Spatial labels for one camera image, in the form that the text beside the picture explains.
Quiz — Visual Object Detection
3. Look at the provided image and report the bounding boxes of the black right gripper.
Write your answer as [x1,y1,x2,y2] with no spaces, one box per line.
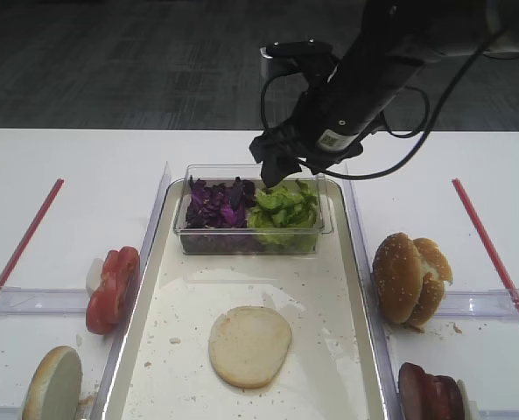
[249,111,363,188]

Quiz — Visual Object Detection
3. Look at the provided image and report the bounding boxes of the green lettuce leaves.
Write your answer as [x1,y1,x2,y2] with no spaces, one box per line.
[248,179,318,254]

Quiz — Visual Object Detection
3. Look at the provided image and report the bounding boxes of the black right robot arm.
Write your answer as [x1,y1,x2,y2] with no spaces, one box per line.
[249,1,519,187]

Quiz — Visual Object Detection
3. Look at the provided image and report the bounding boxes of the red tomato slices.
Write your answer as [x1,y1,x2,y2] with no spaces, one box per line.
[85,246,140,335]

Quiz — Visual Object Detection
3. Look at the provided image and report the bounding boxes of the sliced meat patties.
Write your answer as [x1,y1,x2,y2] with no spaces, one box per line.
[398,362,466,420]

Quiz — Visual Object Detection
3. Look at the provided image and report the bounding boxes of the purple cabbage leaves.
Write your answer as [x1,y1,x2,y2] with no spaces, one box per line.
[185,177,256,229]

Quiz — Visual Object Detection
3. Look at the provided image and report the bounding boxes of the clear plastic salad container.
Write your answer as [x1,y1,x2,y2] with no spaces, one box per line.
[173,164,333,255]

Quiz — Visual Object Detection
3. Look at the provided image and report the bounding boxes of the sesame burger buns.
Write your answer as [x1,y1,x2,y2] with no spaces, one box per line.
[372,232,453,331]

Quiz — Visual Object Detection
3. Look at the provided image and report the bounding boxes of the bun bottom on tray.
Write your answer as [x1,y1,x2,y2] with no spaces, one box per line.
[208,306,292,389]

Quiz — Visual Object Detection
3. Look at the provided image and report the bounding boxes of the metal baking tray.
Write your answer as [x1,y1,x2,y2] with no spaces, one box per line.
[93,182,386,419]

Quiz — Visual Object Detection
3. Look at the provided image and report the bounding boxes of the clear upper left divider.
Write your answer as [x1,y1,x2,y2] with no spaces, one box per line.
[0,286,89,316]

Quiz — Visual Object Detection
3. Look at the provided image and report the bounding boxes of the left bun half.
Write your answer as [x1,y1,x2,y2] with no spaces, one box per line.
[21,346,82,420]

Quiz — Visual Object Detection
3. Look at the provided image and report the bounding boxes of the white patty pusher block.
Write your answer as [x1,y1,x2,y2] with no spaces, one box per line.
[457,380,481,420]

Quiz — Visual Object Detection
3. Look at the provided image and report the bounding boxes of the clear lower right divider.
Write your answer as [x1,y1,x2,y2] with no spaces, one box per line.
[477,409,519,420]

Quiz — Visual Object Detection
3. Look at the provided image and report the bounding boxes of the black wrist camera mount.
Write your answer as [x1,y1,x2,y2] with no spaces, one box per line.
[260,39,339,81]

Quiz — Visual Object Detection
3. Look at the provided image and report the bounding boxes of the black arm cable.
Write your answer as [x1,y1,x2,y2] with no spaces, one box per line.
[258,0,514,181]

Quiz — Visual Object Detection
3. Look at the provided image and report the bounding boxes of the red left rail strip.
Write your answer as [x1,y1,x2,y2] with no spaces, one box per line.
[0,178,65,292]

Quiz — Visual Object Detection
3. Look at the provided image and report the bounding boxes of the red rail strip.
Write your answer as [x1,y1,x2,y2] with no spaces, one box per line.
[0,178,65,292]
[452,178,519,315]

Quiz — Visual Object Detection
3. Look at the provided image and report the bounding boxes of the clear right tray rail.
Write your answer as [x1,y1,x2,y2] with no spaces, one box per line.
[342,181,404,419]

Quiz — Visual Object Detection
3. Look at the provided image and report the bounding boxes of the red right rail strip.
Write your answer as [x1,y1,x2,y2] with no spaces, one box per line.
[452,178,519,315]

